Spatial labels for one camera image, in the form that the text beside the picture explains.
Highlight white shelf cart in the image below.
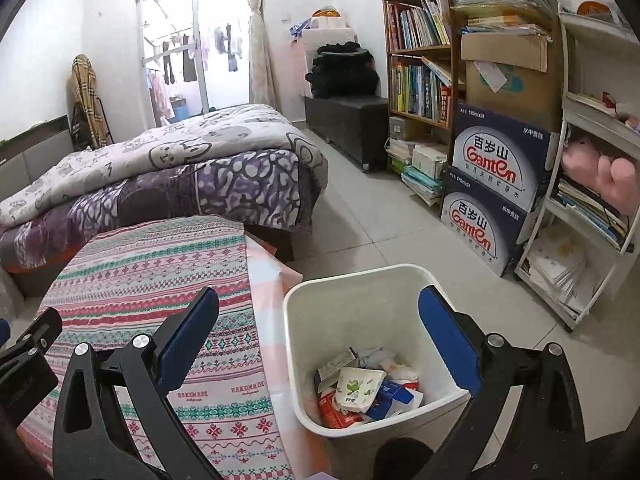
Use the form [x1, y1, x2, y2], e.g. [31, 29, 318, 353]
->
[515, 2, 640, 333]

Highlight beige curtain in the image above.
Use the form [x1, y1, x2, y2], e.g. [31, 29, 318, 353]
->
[241, 0, 278, 111]

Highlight pile of black bags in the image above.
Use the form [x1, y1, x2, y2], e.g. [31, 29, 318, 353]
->
[305, 42, 381, 100]

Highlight books on shelf cart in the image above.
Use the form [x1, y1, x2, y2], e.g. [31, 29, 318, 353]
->
[552, 177, 631, 251]

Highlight plaid coat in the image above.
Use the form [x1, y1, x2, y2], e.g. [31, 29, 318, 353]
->
[67, 55, 113, 151]

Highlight white cartoon print quilt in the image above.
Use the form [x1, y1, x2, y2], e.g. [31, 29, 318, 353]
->
[0, 104, 328, 228]

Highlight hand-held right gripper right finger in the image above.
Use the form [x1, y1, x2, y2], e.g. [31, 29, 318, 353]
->
[419, 285, 586, 480]

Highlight pile of white booklets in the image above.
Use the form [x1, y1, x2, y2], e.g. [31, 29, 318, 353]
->
[525, 225, 601, 316]

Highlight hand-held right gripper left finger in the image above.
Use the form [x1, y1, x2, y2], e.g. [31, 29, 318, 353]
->
[52, 286, 221, 480]

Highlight grey padded headboard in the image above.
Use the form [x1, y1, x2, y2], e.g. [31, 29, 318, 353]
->
[0, 115, 71, 201]

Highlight glass sliding door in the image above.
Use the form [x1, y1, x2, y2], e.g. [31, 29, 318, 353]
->
[134, 0, 251, 131]

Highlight row of thick upright books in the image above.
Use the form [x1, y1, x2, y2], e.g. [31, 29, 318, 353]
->
[390, 57, 453, 123]

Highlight black storage bench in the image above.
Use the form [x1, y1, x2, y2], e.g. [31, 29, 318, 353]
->
[304, 94, 391, 173]

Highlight blue water bottle carton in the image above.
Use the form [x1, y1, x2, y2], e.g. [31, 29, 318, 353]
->
[452, 102, 561, 213]
[440, 165, 541, 278]

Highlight torn red carton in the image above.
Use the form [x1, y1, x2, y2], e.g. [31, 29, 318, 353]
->
[319, 391, 363, 430]

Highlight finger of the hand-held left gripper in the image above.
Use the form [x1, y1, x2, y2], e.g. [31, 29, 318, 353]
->
[0, 307, 63, 373]

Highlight patterned knit tablecloth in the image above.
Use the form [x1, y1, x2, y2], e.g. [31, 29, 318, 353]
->
[15, 215, 296, 480]

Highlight wooden bookshelf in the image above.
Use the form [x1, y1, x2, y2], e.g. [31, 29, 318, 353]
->
[377, 0, 468, 211]

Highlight green floral paper cup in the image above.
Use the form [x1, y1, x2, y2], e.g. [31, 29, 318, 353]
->
[334, 366, 387, 411]

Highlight white storage box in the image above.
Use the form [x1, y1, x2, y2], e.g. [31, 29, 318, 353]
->
[292, 25, 358, 98]

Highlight pink checked undercloth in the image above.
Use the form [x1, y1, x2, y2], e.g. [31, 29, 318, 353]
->
[245, 232, 331, 480]

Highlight brown cardboard box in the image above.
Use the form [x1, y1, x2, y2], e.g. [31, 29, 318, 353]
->
[460, 32, 563, 131]

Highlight white plastic trash bin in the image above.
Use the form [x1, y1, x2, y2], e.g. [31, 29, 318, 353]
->
[282, 264, 473, 478]

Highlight large blue carton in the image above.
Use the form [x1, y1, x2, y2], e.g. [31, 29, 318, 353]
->
[362, 379, 426, 423]

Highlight row of hanging laundry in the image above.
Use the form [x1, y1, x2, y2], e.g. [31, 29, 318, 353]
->
[145, 20, 241, 126]

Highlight purple patterned quilt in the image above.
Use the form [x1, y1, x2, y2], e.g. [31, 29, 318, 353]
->
[0, 149, 323, 276]

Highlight pink plush toy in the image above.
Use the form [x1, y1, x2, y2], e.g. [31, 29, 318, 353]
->
[561, 137, 640, 213]

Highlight row of thin upright books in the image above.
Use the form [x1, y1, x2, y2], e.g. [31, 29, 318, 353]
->
[387, 0, 451, 52]

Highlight small blue and white box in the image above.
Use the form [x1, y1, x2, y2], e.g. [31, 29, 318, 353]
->
[315, 347, 360, 393]

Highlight white tissue paper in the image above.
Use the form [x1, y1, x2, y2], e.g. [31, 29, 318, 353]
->
[357, 346, 420, 386]

